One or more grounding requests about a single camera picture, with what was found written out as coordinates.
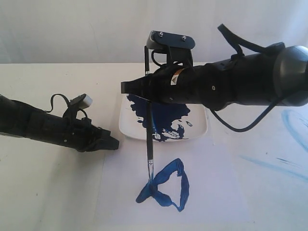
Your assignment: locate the white paper sheet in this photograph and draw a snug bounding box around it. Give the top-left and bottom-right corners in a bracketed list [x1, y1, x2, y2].
[96, 137, 248, 224]

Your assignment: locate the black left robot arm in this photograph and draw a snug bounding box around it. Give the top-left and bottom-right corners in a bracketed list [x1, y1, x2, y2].
[0, 94, 119, 152]

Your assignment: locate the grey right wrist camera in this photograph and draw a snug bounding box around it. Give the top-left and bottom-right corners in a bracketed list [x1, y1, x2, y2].
[144, 30, 195, 66]

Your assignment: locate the black left camera cable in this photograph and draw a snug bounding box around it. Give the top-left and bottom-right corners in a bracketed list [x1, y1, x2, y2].
[45, 93, 93, 121]

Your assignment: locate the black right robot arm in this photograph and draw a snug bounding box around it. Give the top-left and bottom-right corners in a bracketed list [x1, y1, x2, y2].
[121, 44, 308, 111]

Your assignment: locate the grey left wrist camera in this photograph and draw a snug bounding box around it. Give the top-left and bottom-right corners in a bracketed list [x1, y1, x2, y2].
[70, 93, 93, 109]

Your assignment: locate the black camera cable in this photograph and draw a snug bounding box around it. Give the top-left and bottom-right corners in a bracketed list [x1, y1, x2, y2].
[151, 23, 287, 133]
[45, 93, 93, 121]

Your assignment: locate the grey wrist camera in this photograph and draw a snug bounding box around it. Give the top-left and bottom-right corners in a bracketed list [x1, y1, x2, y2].
[144, 30, 195, 66]
[70, 93, 93, 109]

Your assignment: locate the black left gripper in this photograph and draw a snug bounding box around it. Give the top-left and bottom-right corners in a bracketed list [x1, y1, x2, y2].
[44, 115, 119, 152]

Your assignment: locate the white square plate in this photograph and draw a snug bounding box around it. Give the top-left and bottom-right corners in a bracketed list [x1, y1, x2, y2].
[119, 94, 207, 142]

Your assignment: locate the black right camera cable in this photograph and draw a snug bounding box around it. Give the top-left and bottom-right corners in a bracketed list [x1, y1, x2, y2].
[151, 23, 287, 133]

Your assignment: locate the black paintbrush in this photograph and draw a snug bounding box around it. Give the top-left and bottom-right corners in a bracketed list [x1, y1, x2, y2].
[144, 46, 154, 182]

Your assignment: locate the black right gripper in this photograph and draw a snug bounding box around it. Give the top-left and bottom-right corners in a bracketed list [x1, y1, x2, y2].
[120, 63, 231, 111]

